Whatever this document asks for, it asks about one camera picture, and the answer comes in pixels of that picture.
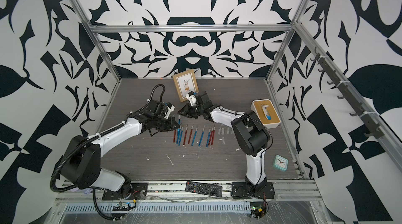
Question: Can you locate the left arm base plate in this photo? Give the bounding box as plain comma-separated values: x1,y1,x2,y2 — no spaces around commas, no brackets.
102,183,148,201

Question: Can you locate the white box with wooden lid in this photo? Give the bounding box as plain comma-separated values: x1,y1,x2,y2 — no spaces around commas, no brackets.
251,99,281,129

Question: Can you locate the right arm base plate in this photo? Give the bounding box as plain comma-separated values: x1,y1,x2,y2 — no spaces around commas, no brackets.
231,181,276,200

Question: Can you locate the wooden picture frame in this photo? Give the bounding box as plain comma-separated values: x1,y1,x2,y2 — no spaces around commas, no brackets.
172,69,199,102

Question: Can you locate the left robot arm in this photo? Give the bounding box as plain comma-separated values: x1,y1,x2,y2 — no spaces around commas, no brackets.
50,99,180,197

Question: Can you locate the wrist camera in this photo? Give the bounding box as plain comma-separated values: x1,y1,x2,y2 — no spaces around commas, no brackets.
164,103,175,119
185,91,197,106

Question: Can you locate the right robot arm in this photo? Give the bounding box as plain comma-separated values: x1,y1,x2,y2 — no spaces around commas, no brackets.
179,91,272,193

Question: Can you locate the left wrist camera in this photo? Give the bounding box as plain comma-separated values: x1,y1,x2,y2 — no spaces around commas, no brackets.
164,103,175,119

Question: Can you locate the white cable duct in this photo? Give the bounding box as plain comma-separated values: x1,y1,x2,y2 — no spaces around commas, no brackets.
64,202,252,214

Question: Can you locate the black remote control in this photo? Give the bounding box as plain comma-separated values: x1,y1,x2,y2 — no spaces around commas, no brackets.
185,181,223,197

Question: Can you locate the black wall hook rail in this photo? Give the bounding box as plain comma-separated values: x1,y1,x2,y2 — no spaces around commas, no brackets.
312,52,386,139

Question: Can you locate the red knife capped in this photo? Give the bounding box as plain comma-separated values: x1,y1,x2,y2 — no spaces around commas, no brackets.
187,125,194,144

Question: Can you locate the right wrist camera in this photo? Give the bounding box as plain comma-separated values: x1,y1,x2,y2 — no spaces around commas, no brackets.
185,91,197,106

